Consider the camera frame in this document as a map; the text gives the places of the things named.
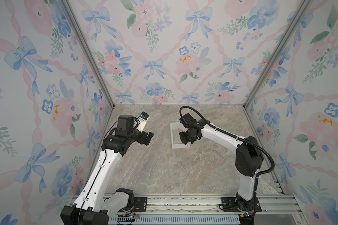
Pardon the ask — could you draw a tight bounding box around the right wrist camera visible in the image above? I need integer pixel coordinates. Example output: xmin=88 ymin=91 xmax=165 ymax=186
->
xmin=179 ymin=113 xmax=197 ymax=129

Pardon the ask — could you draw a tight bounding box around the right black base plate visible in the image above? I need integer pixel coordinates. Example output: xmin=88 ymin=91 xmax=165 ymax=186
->
xmin=219 ymin=197 xmax=262 ymax=213

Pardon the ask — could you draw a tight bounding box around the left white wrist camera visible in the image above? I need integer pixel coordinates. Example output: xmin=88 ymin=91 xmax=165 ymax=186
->
xmin=137 ymin=112 xmax=149 ymax=132

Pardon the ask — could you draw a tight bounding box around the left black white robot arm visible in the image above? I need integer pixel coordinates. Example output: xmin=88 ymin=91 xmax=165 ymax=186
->
xmin=60 ymin=112 xmax=154 ymax=225

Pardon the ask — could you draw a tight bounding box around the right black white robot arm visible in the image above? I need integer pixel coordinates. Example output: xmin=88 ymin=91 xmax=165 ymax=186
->
xmin=179 ymin=119 xmax=263 ymax=213

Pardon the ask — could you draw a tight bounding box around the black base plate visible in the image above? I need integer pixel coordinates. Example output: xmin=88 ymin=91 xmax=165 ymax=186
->
xmin=219 ymin=197 xmax=262 ymax=213
xmin=120 ymin=197 xmax=147 ymax=213

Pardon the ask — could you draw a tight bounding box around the right aluminium corner post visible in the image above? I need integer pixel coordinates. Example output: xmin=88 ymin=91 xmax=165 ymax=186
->
xmin=243 ymin=0 xmax=312 ymax=110

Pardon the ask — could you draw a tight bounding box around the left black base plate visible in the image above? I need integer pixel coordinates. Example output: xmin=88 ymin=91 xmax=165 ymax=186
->
xmin=120 ymin=197 xmax=147 ymax=213

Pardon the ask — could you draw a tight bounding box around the aluminium corner post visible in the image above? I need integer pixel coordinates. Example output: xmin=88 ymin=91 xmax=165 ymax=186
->
xmin=58 ymin=0 xmax=115 ymax=110
xmin=243 ymin=0 xmax=312 ymax=110

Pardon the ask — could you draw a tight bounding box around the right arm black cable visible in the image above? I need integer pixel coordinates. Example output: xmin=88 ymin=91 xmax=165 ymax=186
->
xmin=179 ymin=105 xmax=275 ymax=178

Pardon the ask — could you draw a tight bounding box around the aluminium mounting rail frame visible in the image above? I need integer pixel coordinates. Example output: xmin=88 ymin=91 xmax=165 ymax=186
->
xmin=70 ymin=179 xmax=310 ymax=225

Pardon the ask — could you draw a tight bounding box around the white plastic bin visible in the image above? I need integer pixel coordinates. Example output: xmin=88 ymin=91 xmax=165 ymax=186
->
xmin=170 ymin=122 xmax=190 ymax=149

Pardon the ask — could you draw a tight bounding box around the left aluminium corner post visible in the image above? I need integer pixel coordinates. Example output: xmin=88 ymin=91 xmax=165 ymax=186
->
xmin=58 ymin=0 xmax=115 ymax=110

